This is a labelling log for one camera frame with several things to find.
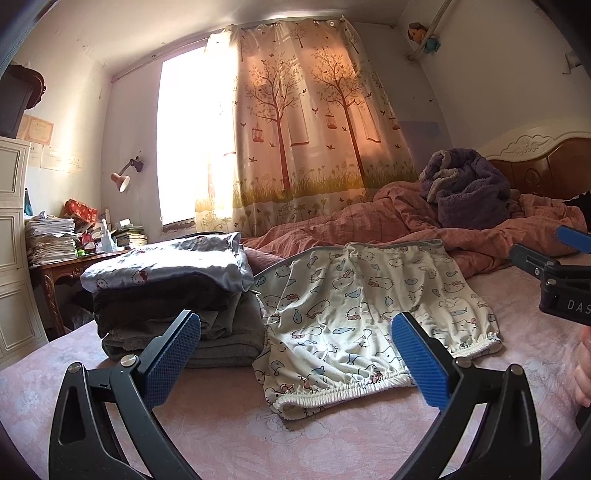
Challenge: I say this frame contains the cream cartoon print pants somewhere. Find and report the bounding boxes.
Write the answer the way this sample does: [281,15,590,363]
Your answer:
[252,240,502,420]

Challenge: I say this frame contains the person's right hand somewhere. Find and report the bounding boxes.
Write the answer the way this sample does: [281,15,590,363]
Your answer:
[573,326,591,408]

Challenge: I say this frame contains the wooden carved headboard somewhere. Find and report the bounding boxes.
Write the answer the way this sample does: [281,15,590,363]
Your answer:
[478,117,590,200]

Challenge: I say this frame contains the purple fleece blanket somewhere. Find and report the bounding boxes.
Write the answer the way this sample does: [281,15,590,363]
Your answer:
[420,148,520,230]

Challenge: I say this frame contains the white panelled cabinet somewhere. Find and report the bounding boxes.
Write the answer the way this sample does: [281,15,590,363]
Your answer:
[0,137,47,368]

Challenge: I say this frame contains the pink plaid quilt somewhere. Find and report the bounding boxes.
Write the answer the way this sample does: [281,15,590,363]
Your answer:
[242,182,587,278]

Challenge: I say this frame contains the carved wooden desk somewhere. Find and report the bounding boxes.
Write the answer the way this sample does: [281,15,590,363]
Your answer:
[29,251,123,338]

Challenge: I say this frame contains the grey folded garment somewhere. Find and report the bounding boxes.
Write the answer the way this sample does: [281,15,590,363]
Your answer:
[101,292,264,368]

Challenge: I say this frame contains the white plastic bottle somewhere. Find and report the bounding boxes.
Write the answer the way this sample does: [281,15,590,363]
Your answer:
[101,218,116,253]

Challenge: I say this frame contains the stack of papers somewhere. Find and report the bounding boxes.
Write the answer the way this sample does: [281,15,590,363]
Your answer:
[25,212,77,266]

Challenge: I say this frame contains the stack of books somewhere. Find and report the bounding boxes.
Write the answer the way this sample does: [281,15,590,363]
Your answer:
[112,224,148,249]

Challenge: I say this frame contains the white cartoon print folded garment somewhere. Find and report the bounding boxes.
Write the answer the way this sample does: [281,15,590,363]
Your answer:
[80,232,253,293]

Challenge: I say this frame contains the red box on desk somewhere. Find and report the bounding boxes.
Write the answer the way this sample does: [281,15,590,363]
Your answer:
[60,199,98,224]

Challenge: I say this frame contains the plush toy on pipe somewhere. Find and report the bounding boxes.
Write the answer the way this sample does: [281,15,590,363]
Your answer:
[407,22,441,54]

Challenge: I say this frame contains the tree print curtain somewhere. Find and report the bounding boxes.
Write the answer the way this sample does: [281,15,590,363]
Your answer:
[194,19,417,237]

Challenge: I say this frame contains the dark bag on cabinet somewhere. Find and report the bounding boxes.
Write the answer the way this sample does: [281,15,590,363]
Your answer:
[0,65,46,138]

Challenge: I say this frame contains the white wall pipe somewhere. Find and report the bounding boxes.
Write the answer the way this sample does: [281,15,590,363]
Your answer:
[406,0,453,62]

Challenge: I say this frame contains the pink wall lamp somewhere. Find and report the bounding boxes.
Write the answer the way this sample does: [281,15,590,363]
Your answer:
[110,156,144,193]

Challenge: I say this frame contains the framed certificate on wall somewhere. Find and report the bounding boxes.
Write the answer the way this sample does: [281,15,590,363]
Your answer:
[17,114,54,145]

